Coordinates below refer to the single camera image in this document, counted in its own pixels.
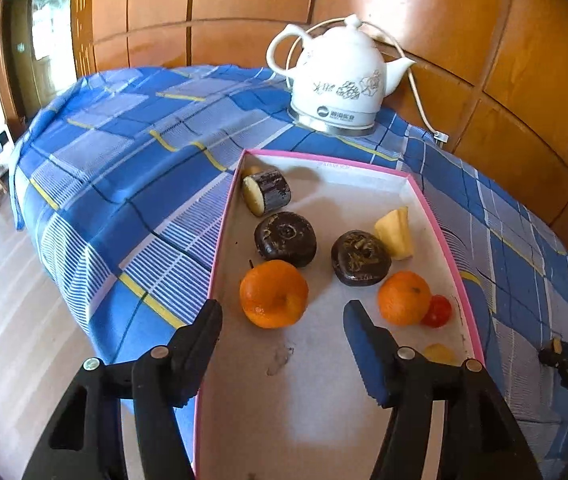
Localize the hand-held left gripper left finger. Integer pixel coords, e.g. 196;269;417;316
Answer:
23;298;224;480

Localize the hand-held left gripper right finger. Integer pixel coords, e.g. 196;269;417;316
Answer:
343;300;544;480

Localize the pink-rimmed cardboard box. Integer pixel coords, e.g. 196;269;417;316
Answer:
191;148;487;480

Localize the small tan round fruit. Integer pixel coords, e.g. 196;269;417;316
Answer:
421;343;460;367

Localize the small red tomato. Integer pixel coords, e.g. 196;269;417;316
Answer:
423;294;453;328

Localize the orange tangerine with stem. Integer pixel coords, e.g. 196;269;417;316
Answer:
239;259;310;330

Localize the peeled pale yellow fruit piece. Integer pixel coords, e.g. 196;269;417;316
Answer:
374;206;415;261

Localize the cut dark-skinned root piece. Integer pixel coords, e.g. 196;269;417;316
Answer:
242;169;292;218

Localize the blue plaid tablecloth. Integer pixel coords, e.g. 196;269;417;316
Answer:
8;64;568;480

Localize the silver kettle base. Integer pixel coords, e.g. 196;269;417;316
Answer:
288;102;377;137

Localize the white ceramic electric kettle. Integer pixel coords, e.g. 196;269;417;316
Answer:
266;14;417;128

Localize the wooden wardrobe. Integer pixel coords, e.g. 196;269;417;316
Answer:
0;0;568;281

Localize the white power cord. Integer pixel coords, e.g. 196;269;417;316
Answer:
286;22;440;136

